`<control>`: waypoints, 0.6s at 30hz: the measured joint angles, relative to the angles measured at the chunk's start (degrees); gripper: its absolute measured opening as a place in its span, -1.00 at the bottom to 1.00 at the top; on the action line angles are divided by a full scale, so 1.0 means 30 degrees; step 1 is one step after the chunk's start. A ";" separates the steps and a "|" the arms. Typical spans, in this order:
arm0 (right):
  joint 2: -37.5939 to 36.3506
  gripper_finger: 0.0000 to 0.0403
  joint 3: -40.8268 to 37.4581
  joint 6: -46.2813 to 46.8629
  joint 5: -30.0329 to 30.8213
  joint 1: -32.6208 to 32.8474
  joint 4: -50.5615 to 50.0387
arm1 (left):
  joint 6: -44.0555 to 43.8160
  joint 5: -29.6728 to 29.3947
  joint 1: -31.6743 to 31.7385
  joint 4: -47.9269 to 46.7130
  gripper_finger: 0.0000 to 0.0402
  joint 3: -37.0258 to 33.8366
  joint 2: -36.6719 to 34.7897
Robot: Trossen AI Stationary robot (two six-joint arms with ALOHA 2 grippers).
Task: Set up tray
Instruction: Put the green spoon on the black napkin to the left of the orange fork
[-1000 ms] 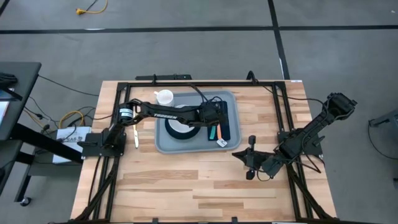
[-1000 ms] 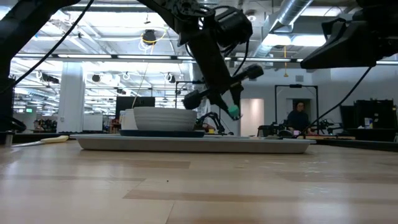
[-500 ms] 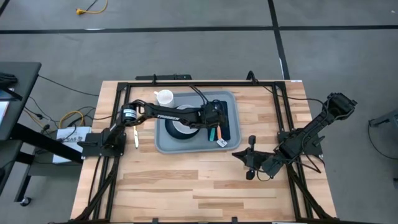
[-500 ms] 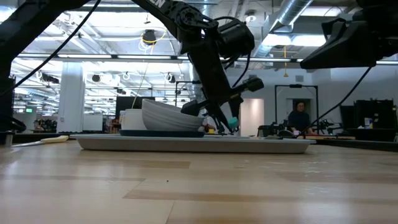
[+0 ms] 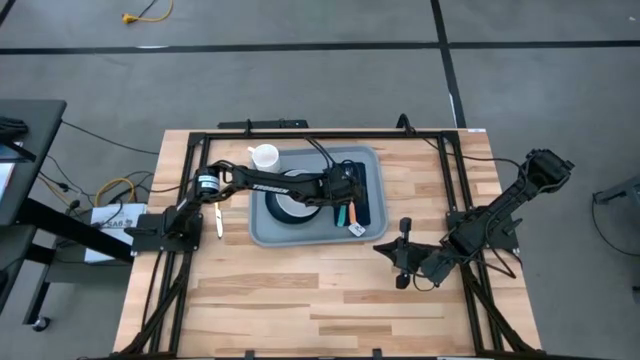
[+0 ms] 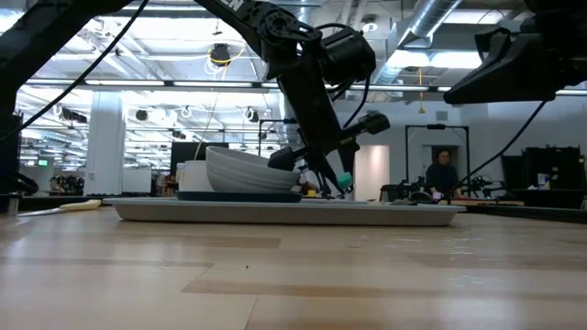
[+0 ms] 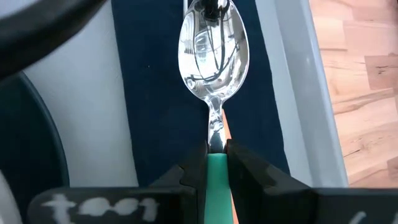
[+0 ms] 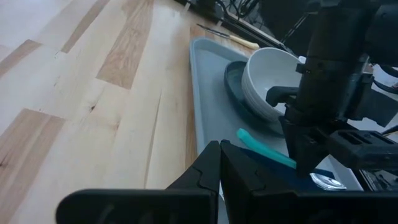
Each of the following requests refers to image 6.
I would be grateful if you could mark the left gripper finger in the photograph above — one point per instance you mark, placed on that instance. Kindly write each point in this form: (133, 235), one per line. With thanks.
(328, 176)
(351, 162)

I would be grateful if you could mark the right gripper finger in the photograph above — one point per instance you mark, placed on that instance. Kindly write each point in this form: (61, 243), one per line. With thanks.
(513, 78)

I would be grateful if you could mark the white ribbed bowl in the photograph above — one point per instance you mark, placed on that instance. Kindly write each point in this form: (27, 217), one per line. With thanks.
(247, 174)

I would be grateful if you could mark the dark teal plate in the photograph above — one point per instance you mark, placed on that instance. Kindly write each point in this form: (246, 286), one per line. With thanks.
(238, 197)

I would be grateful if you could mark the white mug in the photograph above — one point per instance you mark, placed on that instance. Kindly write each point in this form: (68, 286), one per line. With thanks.
(195, 176)

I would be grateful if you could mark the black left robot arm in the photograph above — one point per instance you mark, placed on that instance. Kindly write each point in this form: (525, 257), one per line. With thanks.
(257, 18)

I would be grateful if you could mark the grey plastic tray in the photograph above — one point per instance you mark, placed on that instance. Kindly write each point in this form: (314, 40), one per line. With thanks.
(275, 214)

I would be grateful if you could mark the person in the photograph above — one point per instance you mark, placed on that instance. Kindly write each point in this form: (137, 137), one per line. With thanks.
(309, 185)
(442, 176)

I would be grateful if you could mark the black dome object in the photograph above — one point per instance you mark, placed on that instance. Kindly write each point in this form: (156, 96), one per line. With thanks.
(419, 197)

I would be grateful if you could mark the ceiling light bar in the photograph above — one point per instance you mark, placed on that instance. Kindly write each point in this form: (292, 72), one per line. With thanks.
(206, 84)

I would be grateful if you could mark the black monitor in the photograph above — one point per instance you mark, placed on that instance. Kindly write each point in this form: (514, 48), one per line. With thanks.
(188, 151)

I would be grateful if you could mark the white cabinet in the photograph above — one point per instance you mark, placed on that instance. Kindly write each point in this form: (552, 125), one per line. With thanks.
(136, 181)

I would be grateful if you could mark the white column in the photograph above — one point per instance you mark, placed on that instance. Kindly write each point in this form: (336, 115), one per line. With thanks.
(105, 151)

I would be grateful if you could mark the dark cabinet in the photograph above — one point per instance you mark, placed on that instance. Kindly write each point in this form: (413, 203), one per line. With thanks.
(11, 146)

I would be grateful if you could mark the small metal cylinder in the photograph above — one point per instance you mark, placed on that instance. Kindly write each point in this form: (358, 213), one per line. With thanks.
(14, 204)

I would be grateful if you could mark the black rig frame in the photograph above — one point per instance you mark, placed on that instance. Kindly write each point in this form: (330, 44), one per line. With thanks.
(435, 126)
(270, 121)

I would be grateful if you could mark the silver air duct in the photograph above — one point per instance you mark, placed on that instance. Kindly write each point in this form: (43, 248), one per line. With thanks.
(431, 18)

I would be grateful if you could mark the black ceiling camera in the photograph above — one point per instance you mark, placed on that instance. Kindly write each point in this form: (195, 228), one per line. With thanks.
(221, 52)

